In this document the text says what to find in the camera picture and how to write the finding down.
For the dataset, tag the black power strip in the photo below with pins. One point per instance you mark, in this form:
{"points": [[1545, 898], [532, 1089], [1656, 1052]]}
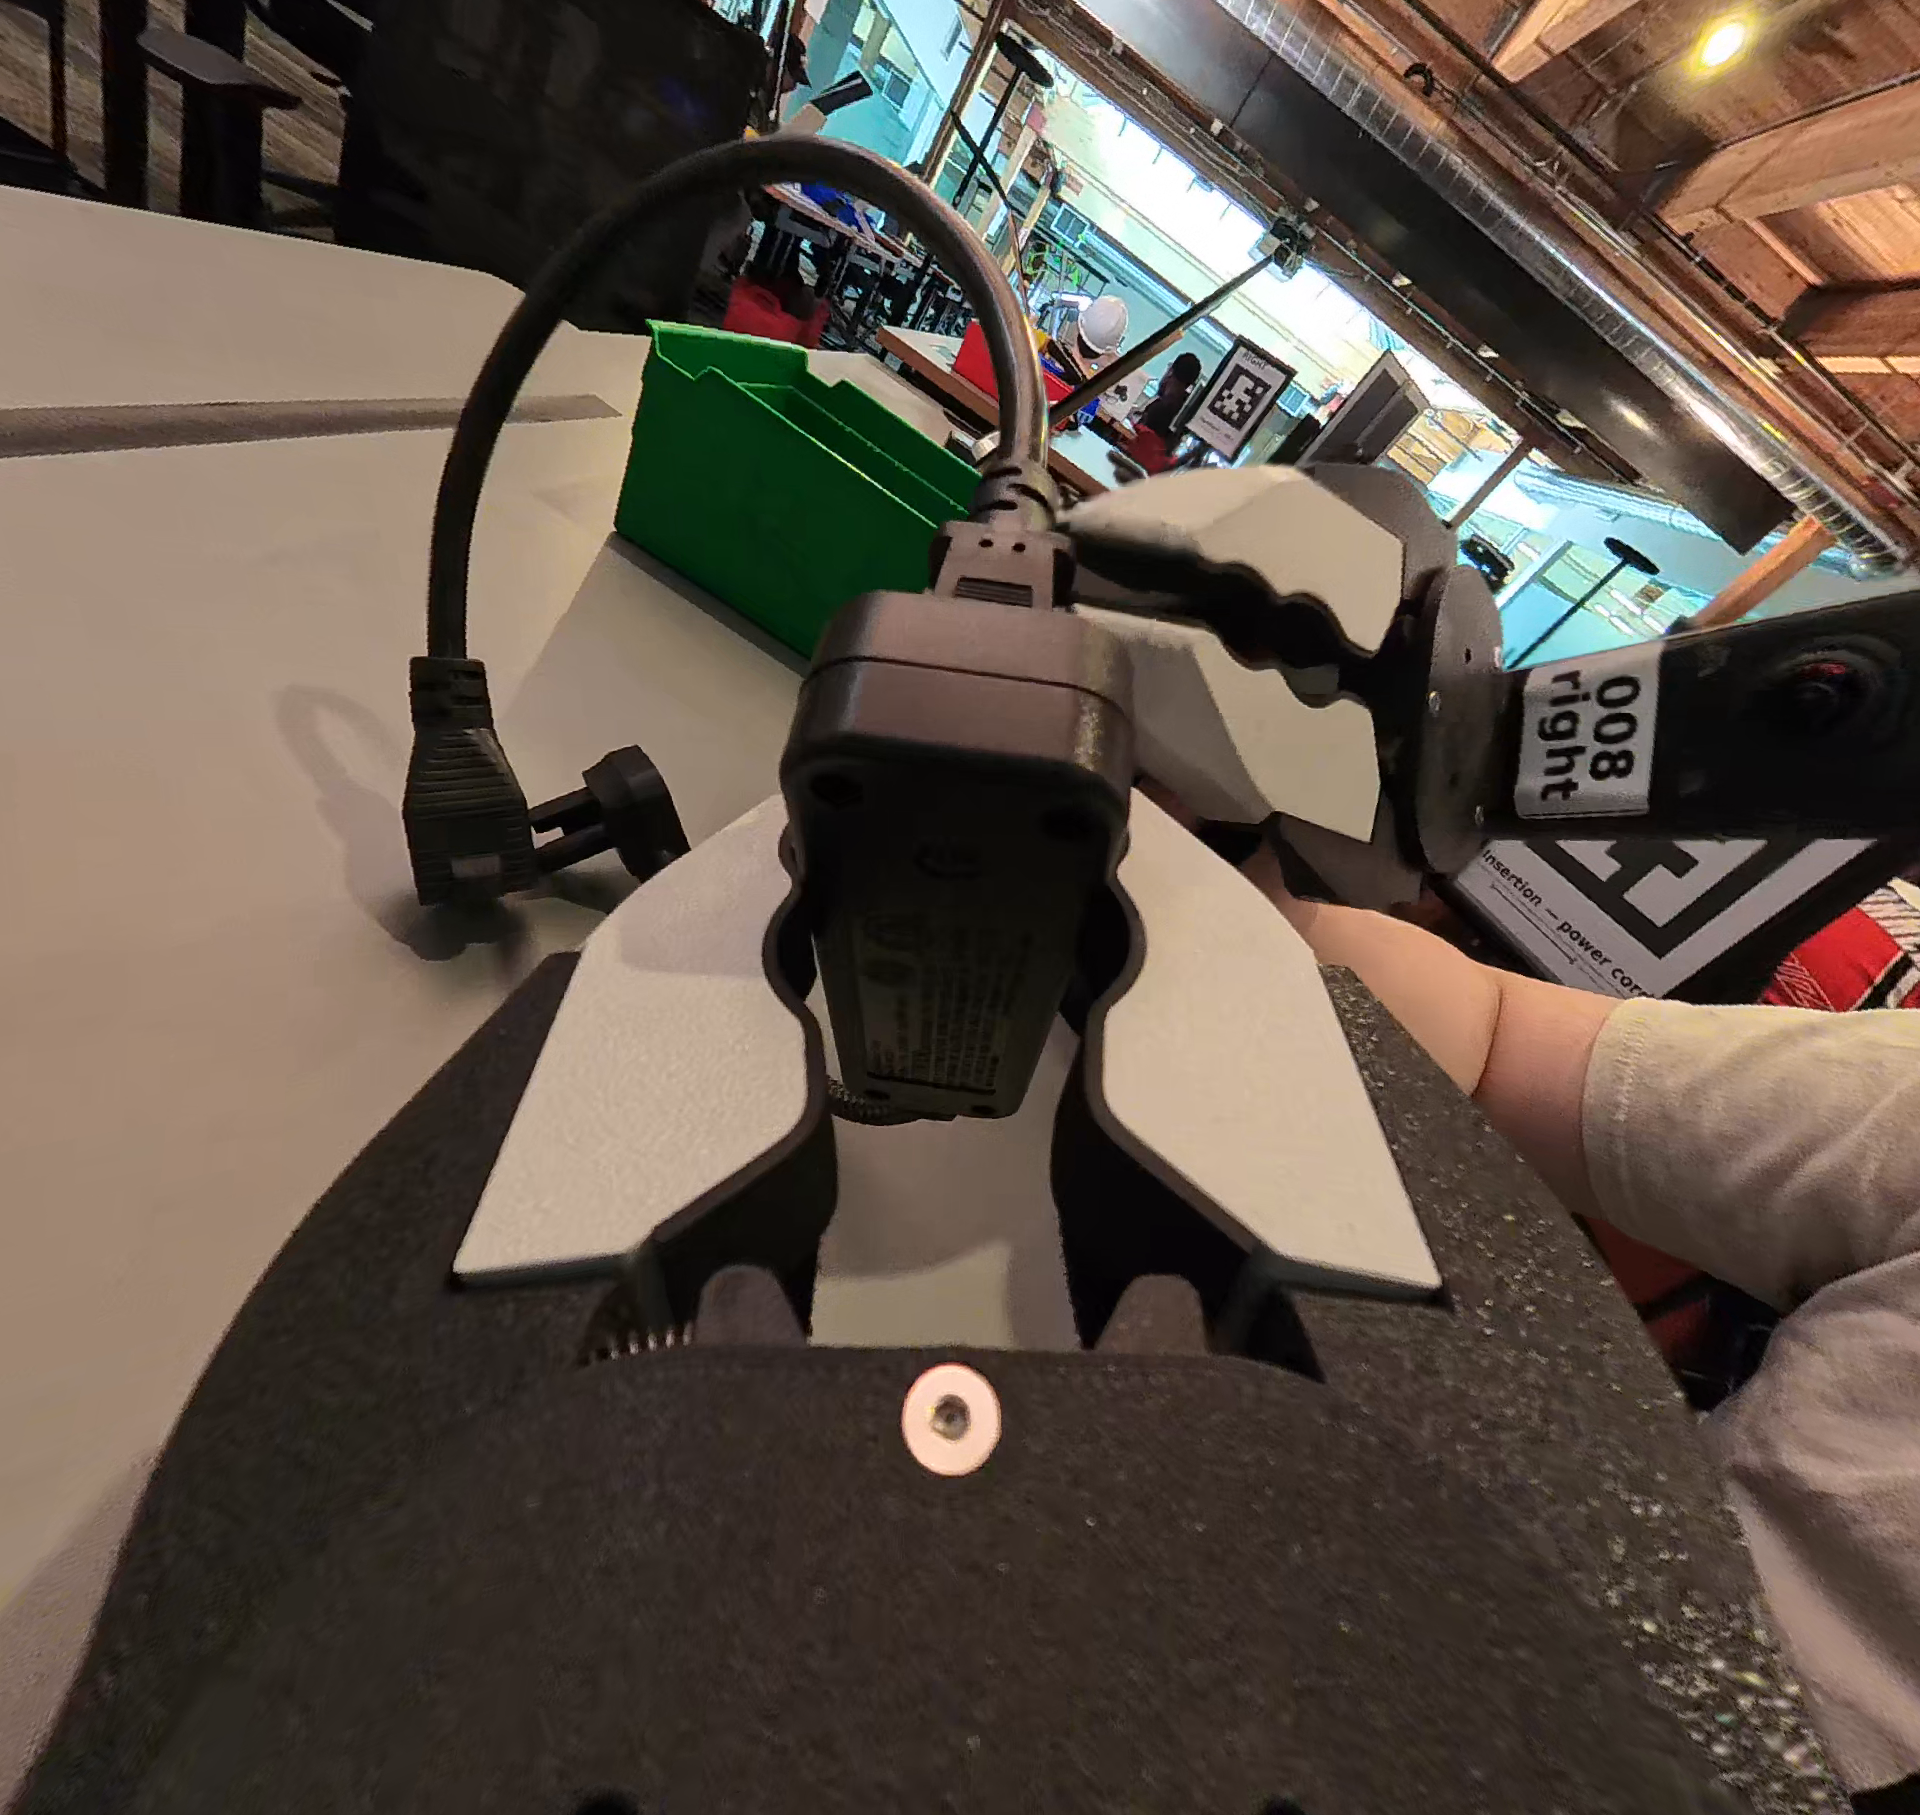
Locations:
{"points": [[961, 704]]}

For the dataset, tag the person's right forearm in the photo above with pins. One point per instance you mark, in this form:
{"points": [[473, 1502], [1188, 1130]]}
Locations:
{"points": [[1427, 1005]]}

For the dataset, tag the printed marker board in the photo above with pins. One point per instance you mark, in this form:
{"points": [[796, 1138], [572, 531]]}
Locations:
{"points": [[1244, 395]]}

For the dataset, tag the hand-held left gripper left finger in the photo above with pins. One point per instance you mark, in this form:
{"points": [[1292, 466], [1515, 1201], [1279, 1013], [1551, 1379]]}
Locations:
{"points": [[630, 1094]]}

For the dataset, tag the red patterned cloth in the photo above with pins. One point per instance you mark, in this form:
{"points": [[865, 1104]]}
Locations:
{"points": [[1862, 960]]}

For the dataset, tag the black power plug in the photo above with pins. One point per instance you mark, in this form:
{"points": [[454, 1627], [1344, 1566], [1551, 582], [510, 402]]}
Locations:
{"points": [[988, 562]]}

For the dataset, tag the black boom pole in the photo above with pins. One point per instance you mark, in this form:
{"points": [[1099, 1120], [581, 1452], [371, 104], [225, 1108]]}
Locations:
{"points": [[1188, 330]]}

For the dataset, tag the wooden table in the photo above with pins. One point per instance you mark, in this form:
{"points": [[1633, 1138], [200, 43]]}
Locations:
{"points": [[929, 357]]}

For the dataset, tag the ceiling lamp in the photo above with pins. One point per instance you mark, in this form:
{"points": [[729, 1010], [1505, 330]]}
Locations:
{"points": [[1724, 43]]}

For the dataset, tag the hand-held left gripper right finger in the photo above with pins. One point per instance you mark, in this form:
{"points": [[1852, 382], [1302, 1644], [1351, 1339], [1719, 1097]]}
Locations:
{"points": [[1261, 1094]]}

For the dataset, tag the dark counter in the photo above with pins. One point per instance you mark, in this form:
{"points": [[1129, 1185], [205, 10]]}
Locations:
{"points": [[572, 90]]}

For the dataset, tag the black pronged plug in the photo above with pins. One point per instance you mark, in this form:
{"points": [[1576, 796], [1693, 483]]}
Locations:
{"points": [[640, 796]]}

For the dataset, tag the person's torso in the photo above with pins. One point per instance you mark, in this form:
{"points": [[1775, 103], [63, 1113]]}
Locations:
{"points": [[1847, 1544]]}

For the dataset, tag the red storage bin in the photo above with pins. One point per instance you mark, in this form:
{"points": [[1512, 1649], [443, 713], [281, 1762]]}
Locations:
{"points": [[988, 365], [773, 314]]}

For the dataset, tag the green plastic bin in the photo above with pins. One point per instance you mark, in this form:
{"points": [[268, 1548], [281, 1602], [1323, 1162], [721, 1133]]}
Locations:
{"points": [[750, 525]]}

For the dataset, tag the black ceiling duct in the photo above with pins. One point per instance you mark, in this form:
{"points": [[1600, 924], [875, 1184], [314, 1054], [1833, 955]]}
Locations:
{"points": [[1351, 150]]}

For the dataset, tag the black floor stand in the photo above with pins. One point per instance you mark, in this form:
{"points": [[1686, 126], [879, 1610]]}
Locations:
{"points": [[1604, 562]]}

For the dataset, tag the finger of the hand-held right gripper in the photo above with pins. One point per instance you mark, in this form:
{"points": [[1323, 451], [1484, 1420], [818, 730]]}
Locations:
{"points": [[1248, 765], [1275, 541]]}

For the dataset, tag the dark wooden stool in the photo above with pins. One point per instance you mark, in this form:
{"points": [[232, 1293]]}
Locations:
{"points": [[217, 61]]}

